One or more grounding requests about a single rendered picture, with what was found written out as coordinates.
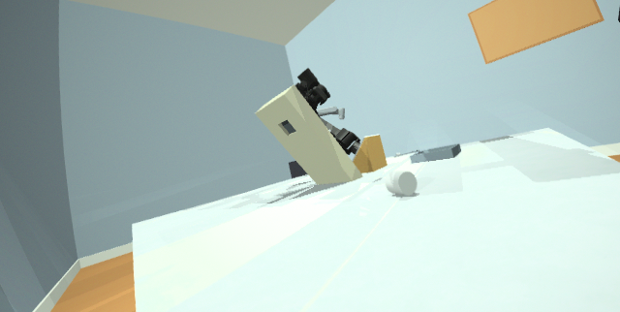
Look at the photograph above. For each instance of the white cylinder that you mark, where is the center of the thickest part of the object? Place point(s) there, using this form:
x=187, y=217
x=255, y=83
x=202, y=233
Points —
x=404, y=183

